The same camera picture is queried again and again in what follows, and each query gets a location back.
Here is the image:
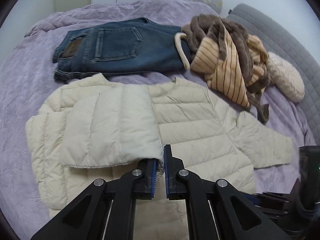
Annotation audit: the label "cream quilted down jacket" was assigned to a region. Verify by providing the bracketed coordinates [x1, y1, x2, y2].
[25, 74, 293, 239]

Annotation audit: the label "blue denim jeans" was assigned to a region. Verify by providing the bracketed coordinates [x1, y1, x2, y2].
[53, 18, 184, 81]

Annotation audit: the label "grey quilted headboard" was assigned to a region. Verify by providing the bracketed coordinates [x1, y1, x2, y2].
[227, 3, 320, 144]

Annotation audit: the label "brown striped fleece robe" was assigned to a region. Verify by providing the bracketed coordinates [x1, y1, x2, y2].
[174, 14, 271, 124]

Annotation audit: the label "cream fluffy pillow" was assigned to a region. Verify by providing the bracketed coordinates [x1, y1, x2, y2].
[266, 52, 305, 103]

